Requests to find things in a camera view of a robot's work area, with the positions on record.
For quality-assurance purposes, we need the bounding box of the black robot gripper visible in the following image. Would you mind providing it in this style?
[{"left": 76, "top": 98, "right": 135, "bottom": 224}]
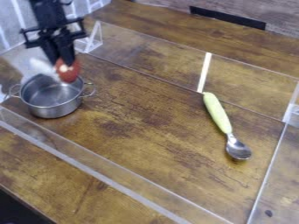
[{"left": 20, "top": 0, "right": 87, "bottom": 67}]

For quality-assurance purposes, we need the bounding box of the red white plush mushroom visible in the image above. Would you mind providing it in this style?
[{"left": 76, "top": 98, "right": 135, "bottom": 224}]
[{"left": 27, "top": 57, "right": 83, "bottom": 84}]

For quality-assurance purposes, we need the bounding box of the silver metal pot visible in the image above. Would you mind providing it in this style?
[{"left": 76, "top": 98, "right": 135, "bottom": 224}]
[{"left": 8, "top": 73, "right": 96, "bottom": 119}]

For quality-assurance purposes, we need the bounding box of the clear acrylic barrier wall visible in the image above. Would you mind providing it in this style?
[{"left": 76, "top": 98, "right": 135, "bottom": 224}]
[{"left": 0, "top": 21, "right": 299, "bottom": 224}]

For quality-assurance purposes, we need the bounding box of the green handled metal spoon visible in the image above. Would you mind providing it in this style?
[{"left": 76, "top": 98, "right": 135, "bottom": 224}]
[{"left": 203, "top": 92, "right": 252, "bottom": 160}]

